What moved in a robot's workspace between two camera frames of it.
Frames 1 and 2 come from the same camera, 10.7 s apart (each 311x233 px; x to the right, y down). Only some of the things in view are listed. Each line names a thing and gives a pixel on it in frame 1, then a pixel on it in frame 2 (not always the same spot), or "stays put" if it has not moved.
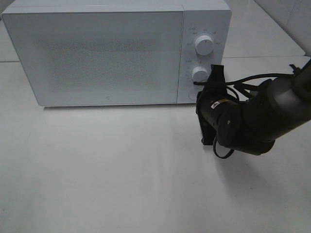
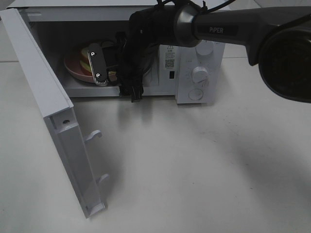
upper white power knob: [204, 45] stays put
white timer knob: [199, 74] stays put
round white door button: [193, 95] stays put
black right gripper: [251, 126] to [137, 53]
